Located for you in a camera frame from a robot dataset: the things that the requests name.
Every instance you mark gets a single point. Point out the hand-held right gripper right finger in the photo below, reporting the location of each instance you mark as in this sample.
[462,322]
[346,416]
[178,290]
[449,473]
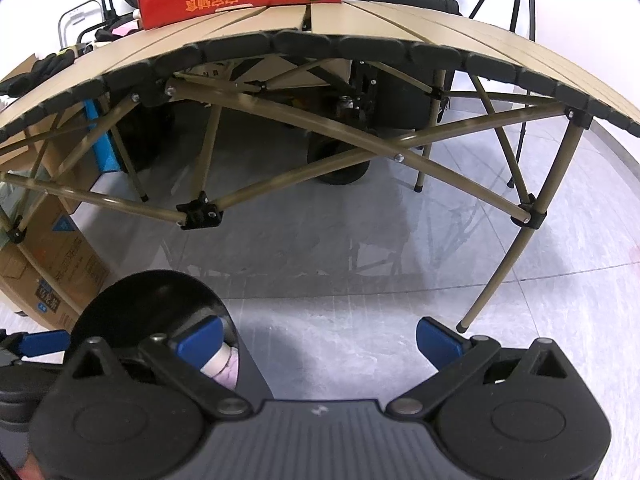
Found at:
[440,342]

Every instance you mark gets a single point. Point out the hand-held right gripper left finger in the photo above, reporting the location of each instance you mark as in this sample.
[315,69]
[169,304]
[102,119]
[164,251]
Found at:
[197,342]

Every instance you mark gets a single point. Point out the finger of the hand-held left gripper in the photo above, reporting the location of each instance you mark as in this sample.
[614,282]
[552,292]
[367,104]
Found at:
[42,344]

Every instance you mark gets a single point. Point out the white foam cylinder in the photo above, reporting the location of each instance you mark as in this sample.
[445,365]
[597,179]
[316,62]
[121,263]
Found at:
[217,360]

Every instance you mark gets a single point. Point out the black trash bin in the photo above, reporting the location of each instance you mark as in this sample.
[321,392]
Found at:
[130,300]

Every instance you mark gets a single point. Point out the tall cardboard box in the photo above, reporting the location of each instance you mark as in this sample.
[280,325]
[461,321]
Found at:
[65,260]

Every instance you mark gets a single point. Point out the black cart wheel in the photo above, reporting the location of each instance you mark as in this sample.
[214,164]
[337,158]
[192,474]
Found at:
[340,167]

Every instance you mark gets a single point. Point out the blue board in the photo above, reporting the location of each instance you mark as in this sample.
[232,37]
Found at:
[102,140]

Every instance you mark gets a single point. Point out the black gloves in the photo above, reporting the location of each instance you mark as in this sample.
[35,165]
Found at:
[37,67]

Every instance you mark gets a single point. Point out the tan folding table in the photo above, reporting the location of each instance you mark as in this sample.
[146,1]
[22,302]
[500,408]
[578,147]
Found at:
[450,35]

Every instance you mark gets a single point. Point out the pink packet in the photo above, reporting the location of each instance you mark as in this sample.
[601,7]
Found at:
[122,27]

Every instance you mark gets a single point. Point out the black tripod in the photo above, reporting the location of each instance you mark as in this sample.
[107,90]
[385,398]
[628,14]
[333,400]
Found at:
[531,0]

